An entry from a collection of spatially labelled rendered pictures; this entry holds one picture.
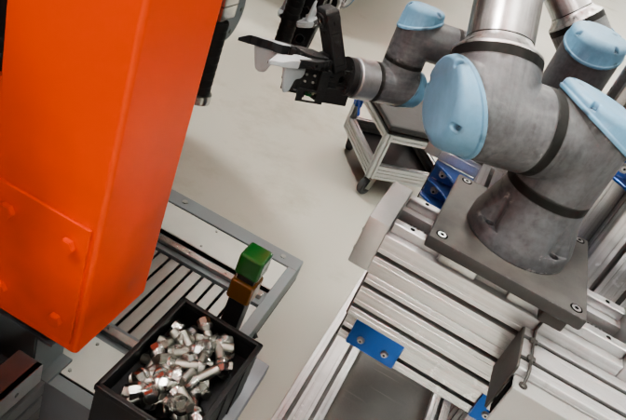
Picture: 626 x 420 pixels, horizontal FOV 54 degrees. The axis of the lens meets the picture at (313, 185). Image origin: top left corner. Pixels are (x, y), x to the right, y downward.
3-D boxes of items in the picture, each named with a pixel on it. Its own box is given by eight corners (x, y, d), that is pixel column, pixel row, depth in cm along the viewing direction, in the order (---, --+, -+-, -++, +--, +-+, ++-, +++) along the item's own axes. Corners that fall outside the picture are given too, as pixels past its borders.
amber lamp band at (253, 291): (236, 281, 97) (243, 264, 95) (257, 294, 96) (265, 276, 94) (224, 295, 94) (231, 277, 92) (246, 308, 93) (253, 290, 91)
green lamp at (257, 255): (245, 259, 94) (251, 239, 92) (266, 271, 94) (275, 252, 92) (233, 272, 91) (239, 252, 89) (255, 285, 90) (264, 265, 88)
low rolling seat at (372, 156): (433, 210, 256) (470, 144, 239) (356, 197, 243) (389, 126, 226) (401, 155, 289) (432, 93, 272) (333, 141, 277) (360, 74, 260)
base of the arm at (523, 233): (566, 239, 92) (604, 187, 87) (562, 291, 80) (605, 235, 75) (476, 192, 95) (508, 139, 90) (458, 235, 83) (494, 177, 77)
